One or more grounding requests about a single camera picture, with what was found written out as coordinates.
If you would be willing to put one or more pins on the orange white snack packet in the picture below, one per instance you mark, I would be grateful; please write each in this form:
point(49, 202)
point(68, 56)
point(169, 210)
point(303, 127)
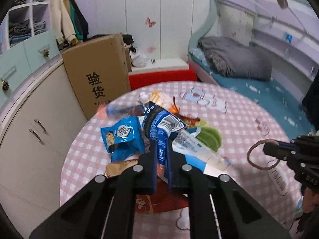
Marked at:
point(160, 98)

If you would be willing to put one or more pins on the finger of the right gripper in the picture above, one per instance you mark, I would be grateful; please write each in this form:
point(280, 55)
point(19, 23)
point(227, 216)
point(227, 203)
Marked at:
point(280, 150)

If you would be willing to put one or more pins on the blue bed sheet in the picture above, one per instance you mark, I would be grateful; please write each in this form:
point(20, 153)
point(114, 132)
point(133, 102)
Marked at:
point(270, 95)

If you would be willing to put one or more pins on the red storage box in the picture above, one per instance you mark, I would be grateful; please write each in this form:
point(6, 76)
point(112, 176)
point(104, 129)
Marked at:
point(146, 79)

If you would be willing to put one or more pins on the person's right hand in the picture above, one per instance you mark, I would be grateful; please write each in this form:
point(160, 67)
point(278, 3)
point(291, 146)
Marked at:
point(308, 222)

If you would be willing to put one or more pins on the cream cabinet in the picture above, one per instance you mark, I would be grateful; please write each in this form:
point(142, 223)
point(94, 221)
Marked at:
point(34, 149)

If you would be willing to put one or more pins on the light blue cookie packet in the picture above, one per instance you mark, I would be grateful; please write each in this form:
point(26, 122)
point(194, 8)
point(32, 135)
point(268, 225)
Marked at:
point(123, 139)

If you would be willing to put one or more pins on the tan snack packet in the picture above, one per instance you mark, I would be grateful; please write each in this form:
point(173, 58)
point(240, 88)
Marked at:
point(116, 168)

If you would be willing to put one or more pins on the grey blanket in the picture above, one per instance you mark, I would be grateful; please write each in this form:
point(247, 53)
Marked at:
point(230, 58)

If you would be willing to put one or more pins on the hanging clothes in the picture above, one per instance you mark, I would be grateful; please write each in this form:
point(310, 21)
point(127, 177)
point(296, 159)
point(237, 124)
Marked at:
point(68, 23)

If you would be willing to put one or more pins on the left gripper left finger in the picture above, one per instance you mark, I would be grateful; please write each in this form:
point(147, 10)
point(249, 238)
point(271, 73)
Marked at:
point(104, 207)

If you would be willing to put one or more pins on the white plastic bag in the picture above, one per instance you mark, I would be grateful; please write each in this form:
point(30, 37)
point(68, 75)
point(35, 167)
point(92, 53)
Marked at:
point(138, 59)

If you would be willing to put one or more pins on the dark blue snack wrapper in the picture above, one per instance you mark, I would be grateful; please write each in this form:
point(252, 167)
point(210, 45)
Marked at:
point(158, 125)

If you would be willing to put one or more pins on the pink checkered tablecloth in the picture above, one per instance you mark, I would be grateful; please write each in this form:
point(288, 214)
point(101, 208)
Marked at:
point(241, 122)

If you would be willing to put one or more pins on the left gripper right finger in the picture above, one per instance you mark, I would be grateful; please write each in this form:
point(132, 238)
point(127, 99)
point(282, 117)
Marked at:
point(218, 206)

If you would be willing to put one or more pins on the mint drawer unit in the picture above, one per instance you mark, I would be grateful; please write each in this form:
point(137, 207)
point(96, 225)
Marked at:
point(25, 58)

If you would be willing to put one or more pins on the white cubby shelf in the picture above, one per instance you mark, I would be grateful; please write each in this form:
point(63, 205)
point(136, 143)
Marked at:
point(34, 12)

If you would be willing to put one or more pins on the blue plastic wrapper strip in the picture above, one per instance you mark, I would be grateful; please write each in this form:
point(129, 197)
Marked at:
point(114, 110)

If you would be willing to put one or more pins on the brown cardboard box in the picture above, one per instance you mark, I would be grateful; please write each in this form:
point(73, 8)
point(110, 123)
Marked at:
point(97, 71)

